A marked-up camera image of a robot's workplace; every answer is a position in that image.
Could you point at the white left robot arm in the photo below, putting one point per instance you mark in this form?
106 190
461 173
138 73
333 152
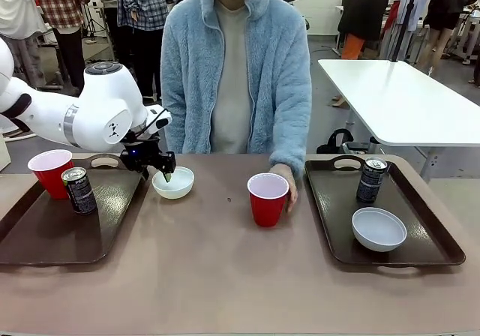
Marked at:
101 99

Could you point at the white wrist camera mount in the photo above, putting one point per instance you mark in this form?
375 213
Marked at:
153 113

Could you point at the person in white top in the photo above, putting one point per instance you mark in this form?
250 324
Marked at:
15 9

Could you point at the person's left hand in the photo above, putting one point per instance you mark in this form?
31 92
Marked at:
293 191

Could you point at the black stand pole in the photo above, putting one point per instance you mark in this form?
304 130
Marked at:
403 24

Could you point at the person in blue fleece jacket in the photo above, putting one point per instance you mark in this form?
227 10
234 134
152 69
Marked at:
240 88

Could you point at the white hanging garment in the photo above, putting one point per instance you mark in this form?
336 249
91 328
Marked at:
422 2

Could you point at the white folding table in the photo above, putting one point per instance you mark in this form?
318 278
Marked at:
393 99

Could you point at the black tripod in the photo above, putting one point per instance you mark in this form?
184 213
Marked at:
90 24

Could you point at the dark beverage can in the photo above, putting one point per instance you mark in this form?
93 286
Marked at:
80 197
371 186

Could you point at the red plastic cup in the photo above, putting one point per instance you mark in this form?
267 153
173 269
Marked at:
48 178
267 208

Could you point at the black bag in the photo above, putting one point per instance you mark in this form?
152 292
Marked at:
333 144

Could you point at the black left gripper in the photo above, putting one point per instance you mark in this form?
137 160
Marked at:
140 154

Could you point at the white plastic bowl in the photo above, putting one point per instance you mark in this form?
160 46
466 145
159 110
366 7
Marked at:
378 231
180 189

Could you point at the person's right forearm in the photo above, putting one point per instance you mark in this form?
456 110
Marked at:
173 137

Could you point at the dark brown serving tray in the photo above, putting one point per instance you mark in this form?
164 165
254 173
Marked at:
337 216
56 234

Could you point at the person in black shorts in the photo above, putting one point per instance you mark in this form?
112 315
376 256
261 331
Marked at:
446 6

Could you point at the person's left forearm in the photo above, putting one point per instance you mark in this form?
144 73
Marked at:
290 141

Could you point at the person in orange trousers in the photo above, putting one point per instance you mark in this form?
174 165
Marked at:
363 9

